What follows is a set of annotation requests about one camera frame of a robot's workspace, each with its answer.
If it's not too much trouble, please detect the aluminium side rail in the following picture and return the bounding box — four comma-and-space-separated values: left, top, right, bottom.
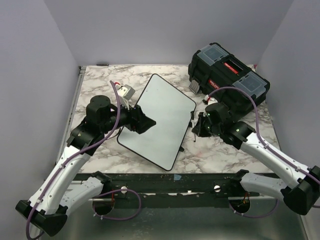
55, 66, 87, 163

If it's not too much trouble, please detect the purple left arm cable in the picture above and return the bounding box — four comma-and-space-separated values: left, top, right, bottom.
26, 81, 131, 240

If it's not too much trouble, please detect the white whiteboard black frame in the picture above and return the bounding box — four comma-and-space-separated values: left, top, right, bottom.
117, 74, 197, 171

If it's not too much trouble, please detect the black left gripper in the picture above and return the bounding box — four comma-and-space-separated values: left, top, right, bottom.
101, 97, 157, 134

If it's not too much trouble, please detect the blue tape piece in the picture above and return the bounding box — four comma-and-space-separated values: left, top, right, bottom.
173, 174, 182, 181

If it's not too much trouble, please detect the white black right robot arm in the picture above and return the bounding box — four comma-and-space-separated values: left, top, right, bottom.
192, 103, 320, 216

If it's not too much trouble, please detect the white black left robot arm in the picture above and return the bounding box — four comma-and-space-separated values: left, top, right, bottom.
15, 95, 156, 240

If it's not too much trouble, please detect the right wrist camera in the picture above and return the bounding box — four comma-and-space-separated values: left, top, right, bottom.
202, 95, 218, 105

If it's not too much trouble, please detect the black mounting base bar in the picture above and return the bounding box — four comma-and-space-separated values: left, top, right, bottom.
73, 170, 269, 209

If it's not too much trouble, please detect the white whiteboard marker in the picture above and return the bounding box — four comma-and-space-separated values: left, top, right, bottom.
190, 110, 196, 143

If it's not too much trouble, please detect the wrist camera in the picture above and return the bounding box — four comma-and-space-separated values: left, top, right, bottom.
202, 95, 218, 105
117, 84, 136, 101

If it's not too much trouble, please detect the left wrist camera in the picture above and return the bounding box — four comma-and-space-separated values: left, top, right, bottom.
117, 84, 136, 101

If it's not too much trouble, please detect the small dark object at wall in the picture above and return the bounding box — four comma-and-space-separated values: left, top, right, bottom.
96, 63, 109, 67

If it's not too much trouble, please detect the black red toolbox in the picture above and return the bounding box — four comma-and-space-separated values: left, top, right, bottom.
188, 42, 270, 121

